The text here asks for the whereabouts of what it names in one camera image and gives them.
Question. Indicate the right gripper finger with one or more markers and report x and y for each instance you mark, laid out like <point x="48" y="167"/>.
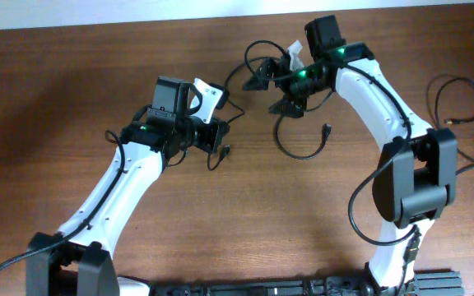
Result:
<point x="286" y="108"/>
<point x="259" y="80"/>

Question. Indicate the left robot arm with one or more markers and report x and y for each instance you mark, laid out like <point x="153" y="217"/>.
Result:
<point x="78" y="259"/>

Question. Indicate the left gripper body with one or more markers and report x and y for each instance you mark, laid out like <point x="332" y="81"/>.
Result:
<point x="206" y="136"/>

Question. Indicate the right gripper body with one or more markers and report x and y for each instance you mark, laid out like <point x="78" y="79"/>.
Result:
<point x="300" y="84"/>

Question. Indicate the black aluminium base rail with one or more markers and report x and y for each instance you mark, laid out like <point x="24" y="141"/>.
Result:
<point x="286" y="285"/>

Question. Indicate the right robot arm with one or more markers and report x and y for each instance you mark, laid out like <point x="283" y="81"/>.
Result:
<point x="416" y="174"/>

